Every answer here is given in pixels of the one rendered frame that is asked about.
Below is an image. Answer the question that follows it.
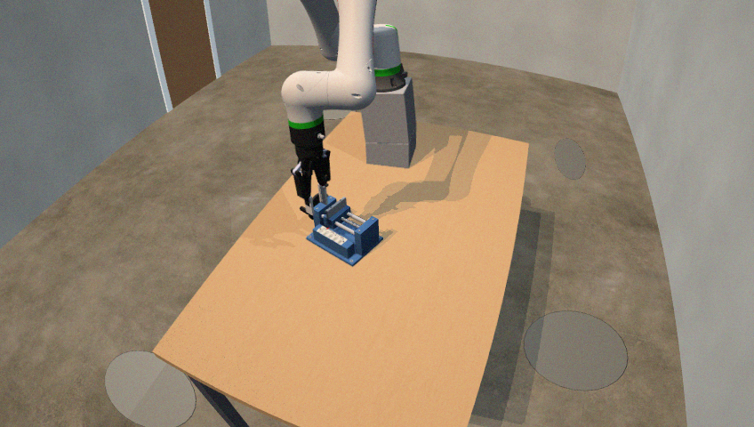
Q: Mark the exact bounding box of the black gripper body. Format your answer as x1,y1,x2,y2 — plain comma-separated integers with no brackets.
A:
295,141,324,172

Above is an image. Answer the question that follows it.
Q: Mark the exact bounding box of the blue bench vise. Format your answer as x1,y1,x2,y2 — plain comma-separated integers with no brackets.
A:
300,193,383,267

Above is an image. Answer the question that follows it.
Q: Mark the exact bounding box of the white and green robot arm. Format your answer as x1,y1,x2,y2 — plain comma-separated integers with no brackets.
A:
281,0,407,147

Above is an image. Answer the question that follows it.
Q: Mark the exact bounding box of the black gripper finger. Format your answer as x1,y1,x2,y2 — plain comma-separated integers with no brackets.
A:
291,161,315,215
314,149,331,205

